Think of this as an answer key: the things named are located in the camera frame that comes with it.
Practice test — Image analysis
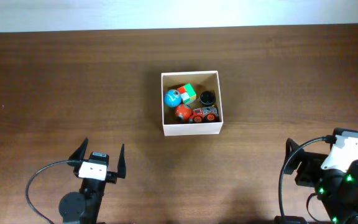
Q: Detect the red grey toy truck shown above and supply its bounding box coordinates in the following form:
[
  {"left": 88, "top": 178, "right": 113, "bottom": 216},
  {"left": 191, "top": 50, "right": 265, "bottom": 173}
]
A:
[{"left": 189, "top": 105, "right": 219, "bottom": 123}]

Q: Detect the blue eyeball ball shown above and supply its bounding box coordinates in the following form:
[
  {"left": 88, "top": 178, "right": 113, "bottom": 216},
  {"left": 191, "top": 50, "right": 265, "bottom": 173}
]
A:
[{"left": 163, "top": 90, "right": 181, "bottom": 108}]

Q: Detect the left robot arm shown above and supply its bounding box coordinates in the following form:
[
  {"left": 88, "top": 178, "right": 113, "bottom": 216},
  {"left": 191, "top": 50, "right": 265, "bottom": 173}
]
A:
[{"left": 58, "top": 139, "right": 126, "bottom": 224}]

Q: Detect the pink cardboard box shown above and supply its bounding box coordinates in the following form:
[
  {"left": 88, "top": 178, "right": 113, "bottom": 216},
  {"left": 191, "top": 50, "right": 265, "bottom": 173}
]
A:
[{"left": 161, "top": 70, "right": 224, "bottom": 136}]

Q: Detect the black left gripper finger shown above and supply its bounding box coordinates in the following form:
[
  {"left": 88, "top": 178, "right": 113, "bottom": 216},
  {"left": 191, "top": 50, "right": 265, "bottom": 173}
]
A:
[
  {"left": 68, "top": 138, "right": 88, "bottom": 167},
  {"left": 117, "top": 144, "right": 126, "bottom": 179}
]

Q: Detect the orange eyeball ball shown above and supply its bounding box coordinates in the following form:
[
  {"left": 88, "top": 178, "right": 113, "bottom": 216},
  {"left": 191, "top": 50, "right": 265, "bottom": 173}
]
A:
[{"left": 175, "top": 104, "right": 192, "bottom": 123}]

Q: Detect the colourful puzzle cube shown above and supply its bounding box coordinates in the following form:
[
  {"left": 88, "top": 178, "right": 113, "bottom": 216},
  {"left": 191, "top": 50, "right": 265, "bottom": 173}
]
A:
[{"left": 177, "top": 83, "right": 197, "bottom": 105}]

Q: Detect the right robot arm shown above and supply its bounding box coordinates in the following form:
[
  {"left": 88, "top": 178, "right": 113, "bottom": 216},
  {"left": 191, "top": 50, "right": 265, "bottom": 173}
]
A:
[{"left": 278, "top": 135, "right": 358, "bottom": 223}]

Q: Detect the black round cap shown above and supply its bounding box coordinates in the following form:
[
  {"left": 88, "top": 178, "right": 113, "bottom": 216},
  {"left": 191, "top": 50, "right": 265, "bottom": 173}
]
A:
[{"left": 200, "top": 91, "right": 216, "bottom": 106}]

